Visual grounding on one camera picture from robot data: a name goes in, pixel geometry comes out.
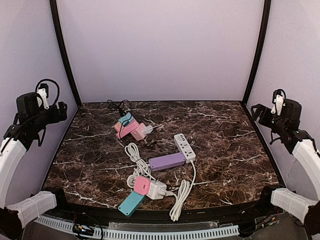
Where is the small circuit board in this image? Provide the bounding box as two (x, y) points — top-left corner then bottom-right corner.
(72, 224), (94, 236)

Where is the right black frame post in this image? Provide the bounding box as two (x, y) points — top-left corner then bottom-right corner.
(241, 0), (272, 106)

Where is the black frame post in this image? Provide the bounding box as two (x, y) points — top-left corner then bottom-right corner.
(49, 0), (82, 108)
(241, 0), (272, 106)

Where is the small teal adapter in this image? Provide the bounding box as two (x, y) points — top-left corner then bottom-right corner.
(118, 112), (134, 127)

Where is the white power strip cable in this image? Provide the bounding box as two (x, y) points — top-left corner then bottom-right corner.
(169, 159), (197, 222)

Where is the white slotted cable duct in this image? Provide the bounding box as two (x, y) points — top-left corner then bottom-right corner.
(35, 215), (240, 240)

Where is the teal power strip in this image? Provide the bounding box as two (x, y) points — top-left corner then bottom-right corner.
(118, 191), (146, 217)

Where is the white cube socket adapter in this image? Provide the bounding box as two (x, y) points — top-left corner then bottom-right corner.
(146, 180), (167, 200)

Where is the white charger with cable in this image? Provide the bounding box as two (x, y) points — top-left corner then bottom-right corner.
(141, 124), (164, 135)

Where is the pink plug adapter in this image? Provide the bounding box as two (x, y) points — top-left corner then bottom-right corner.
(133, 175), (151, 196)

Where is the white power strip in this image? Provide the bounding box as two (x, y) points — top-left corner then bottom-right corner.
(173, 133), (196, 163)

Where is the white three-pin plug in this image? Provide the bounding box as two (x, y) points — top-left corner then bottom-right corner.
(163, 190), (177, 198)

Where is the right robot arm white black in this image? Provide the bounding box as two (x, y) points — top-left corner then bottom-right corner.
(250, 99), (320, 236)

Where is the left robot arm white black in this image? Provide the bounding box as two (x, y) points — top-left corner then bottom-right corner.
(0, 101), (69, 240)

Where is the black cable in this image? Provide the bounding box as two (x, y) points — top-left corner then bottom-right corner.
(107, 99), (132, 117)

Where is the pink cube socket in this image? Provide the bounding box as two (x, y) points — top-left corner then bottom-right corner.
(130, 123), (147, 141)

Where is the pink power strip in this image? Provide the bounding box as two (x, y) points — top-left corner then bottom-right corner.
(113, 119), (140, 139)

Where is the left black frame post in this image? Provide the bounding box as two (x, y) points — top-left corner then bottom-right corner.
(49, 0), (82, 108)

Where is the purple power strip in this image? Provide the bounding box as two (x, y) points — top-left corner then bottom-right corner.
(148, 152), (186, 172)

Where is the white coiled cable bundle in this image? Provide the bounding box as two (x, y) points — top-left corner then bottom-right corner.
(124, 142), (157, 188)

